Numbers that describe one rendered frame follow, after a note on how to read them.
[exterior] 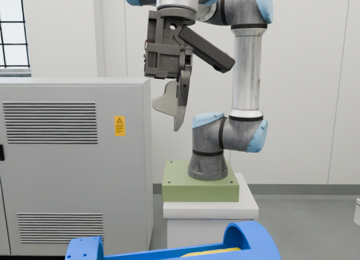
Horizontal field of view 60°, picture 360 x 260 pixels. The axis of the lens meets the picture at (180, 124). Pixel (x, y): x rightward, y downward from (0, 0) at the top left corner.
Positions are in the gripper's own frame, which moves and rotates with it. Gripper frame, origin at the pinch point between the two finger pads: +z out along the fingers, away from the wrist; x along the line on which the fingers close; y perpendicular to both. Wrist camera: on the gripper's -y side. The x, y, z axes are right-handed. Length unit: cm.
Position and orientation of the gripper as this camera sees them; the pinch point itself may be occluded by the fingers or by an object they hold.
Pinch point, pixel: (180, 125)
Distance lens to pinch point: 58.1
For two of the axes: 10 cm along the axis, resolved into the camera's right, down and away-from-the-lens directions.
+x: 1.4, 0.8, -9.9
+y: -9.9, -0.6, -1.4
